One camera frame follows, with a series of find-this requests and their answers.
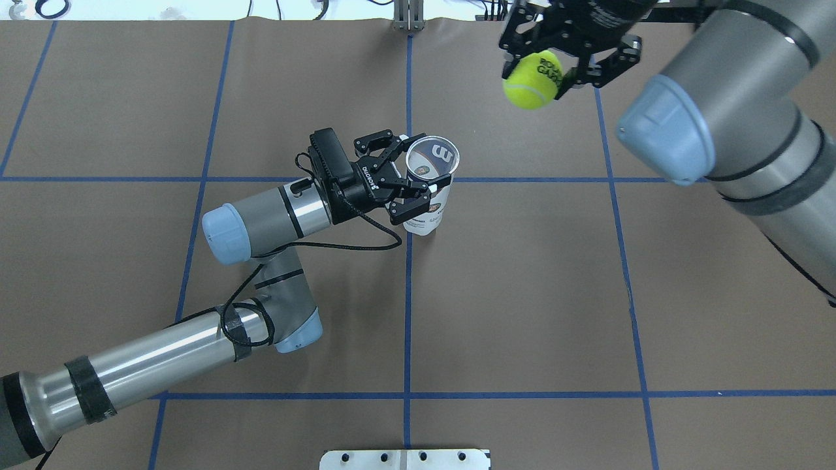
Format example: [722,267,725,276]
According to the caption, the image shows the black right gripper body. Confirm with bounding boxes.
[513,1,657,57]

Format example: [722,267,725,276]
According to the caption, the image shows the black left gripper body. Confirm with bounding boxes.
[327,157,404,225]

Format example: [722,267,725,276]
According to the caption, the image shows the white blue tennis ball can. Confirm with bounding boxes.
[403,136,460,236]

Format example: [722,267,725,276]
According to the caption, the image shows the yellow tennis ball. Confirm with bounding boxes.
[504,50,564,110]

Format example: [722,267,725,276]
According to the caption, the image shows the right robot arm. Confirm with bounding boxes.
[498,1,835,306]

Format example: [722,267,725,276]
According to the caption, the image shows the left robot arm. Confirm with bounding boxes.
[2,128,452,468]

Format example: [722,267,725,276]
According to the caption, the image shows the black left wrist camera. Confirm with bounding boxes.
[310,128,356,189]

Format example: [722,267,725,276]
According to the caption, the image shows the aluminium frame post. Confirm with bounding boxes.
[393,0,426,32]

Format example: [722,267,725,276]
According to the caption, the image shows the white metal base plate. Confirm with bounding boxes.
[319,448,492,469]

